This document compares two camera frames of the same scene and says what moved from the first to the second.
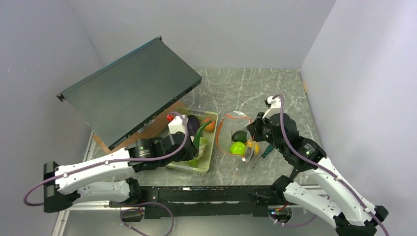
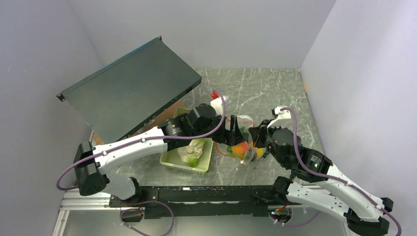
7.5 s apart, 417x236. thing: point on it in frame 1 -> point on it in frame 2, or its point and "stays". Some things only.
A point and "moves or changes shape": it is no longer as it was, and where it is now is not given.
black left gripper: [191, 153] -> [234, 137]
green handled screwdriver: [269, 149] stays
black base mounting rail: [175, 201] stays
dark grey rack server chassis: [117, 100] stays
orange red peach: [210, 127] moves or changes shape
